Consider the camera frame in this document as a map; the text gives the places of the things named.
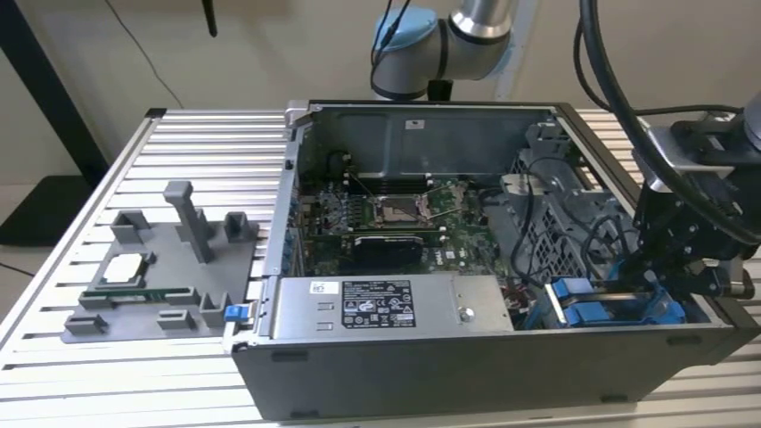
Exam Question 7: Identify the pale blue disk wire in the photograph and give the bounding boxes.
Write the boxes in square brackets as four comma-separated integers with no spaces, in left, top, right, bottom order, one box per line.
[603,260,627,288]

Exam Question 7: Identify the black disk wire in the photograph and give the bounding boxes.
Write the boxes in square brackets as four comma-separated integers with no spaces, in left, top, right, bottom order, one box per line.
[583,212,639,283]

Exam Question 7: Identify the hard disk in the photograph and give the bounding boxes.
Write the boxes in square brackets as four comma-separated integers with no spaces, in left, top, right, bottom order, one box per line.
[547,275,687,330]

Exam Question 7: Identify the metal disk bay cage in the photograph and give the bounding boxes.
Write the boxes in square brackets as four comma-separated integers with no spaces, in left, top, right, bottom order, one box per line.
[500,119,687,326]

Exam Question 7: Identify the green motherboard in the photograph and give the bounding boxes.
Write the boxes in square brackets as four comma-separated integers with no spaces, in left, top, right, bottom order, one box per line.
[295,177,508,278]

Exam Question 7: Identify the metal socket cover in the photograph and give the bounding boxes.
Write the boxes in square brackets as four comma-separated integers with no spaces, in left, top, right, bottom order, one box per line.
[424,182,472,211]

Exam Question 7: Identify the CPU socket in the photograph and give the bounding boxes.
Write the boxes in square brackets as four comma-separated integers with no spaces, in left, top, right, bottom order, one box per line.
[370,193,431,227]

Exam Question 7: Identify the black open PC case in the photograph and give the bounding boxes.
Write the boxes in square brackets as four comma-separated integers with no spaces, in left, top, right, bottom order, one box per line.
[222,98,761,423]

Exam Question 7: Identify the black graphics card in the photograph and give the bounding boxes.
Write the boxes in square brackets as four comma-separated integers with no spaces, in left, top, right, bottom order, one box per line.
[351,235,428,274]

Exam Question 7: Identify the black RAM slots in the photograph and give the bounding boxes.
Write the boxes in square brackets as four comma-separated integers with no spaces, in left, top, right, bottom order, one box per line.
[343,170,435,195]

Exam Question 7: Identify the thin locking lever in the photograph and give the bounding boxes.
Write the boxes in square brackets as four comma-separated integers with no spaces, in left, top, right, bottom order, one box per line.
[348,170,379,199]

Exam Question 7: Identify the silver power supply unit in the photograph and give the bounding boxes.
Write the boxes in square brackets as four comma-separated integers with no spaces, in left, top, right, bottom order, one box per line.
[268,274,516,338]

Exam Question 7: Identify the grey parts rack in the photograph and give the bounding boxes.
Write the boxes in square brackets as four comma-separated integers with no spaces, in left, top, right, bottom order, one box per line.
[62,179,262,345]

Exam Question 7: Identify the green RAM stick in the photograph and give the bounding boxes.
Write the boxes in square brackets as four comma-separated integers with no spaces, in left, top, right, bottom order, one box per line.
[83,289,194,302]

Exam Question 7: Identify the black antenna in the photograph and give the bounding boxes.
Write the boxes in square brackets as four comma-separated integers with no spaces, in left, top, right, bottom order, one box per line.
[200,0,220,37]

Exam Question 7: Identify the silver CPU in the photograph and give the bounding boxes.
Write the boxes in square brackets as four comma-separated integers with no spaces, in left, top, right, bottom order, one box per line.
[102,252,151,285]

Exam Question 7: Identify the black monitor stand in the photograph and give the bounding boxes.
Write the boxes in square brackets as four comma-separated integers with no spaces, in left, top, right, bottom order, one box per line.
[0,0,116,246]

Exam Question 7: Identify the silver camera bracket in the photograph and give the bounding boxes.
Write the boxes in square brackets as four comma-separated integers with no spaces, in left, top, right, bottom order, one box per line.
[631,124,740,193]

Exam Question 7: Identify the long black case cable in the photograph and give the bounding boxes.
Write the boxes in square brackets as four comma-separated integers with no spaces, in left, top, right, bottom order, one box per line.
[512,154,591,287]

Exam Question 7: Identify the thick black wrist cables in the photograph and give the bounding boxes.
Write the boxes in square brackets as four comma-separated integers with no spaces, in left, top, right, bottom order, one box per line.
[571,0,761,245]

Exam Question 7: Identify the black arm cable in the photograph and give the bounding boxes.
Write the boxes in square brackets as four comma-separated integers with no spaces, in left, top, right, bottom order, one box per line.
[370,0,412,63]

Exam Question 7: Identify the thin black wall cable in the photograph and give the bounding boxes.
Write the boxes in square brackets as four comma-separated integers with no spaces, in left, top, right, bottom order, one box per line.
[108,0,187,111]

